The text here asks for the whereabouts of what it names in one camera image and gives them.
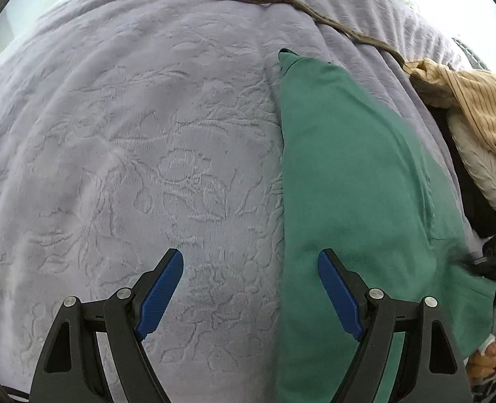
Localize green work jacket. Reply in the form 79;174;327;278
276;49;495;402

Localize person's right hand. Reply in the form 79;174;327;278
466;342;496;386

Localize black garment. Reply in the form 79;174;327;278
427;105;496;239

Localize beige striped garment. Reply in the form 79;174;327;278
403;58;496;156

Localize lavender embossed bed blanket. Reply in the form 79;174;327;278
0;0;468;402

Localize cream cable knit sweater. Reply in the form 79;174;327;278
447;109;496;210

